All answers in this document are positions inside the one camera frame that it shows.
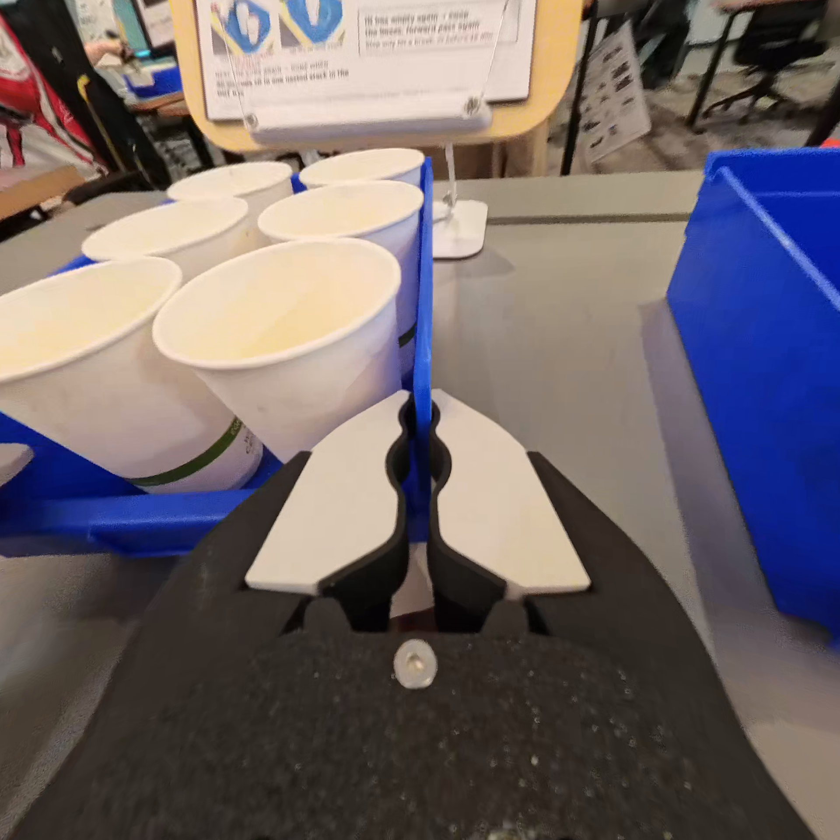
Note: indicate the printed poster sign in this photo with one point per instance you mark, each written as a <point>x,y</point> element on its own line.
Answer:
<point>613,92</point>

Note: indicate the grey table with wooden edge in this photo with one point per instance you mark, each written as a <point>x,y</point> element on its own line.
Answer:
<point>39,193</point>

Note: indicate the black office chair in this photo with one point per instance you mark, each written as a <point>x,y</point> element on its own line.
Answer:
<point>781,46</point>

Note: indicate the wooden document board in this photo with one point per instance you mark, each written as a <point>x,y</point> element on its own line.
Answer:
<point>558,65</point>

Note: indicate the blue plastic bin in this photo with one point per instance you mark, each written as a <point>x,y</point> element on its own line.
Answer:
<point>154,82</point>
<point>754,394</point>
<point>131,522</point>

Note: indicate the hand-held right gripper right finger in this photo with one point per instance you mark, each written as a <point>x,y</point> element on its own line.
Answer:
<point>512,518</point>

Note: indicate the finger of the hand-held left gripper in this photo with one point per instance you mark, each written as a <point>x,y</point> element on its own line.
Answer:
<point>12,463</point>

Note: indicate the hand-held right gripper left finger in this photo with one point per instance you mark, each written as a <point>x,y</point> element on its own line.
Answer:
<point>328,518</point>

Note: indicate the set of white paper cups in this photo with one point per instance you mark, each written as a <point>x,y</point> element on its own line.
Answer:
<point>295,407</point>

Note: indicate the tan cardboard box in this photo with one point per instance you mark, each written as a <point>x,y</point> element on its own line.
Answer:
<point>505,154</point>

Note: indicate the printed instruction sheet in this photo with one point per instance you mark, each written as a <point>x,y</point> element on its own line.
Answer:
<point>407,72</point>

